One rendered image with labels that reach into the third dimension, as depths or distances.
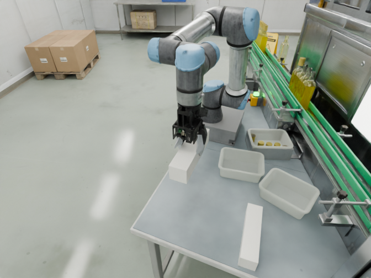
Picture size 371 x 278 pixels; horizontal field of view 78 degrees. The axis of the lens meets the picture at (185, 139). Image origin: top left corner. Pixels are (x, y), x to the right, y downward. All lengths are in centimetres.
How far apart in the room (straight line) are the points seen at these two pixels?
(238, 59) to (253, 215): 68
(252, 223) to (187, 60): 67
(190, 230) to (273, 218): 36
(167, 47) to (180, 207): 67
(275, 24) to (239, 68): 646
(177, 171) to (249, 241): 39
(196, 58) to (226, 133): 81
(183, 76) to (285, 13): 706
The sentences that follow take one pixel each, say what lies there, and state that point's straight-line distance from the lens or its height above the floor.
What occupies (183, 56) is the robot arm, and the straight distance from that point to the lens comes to 59.
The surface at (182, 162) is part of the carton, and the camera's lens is 73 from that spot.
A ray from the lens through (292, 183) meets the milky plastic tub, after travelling 121.
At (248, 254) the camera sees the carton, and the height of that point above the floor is 81.
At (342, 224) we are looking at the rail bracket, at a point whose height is 86.
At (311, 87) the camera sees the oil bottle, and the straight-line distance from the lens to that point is 150.
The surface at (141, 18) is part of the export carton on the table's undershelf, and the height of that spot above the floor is 51.
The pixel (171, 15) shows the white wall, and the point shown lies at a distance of 725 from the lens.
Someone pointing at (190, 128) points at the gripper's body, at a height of 123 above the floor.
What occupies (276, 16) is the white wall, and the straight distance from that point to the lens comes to 754.
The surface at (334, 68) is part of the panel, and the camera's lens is 158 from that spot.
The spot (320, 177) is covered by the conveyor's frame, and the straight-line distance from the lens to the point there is 124.
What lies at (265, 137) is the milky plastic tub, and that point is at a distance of 145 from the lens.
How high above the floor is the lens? 161
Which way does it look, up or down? 38 degrees down
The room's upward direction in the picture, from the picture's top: straight up
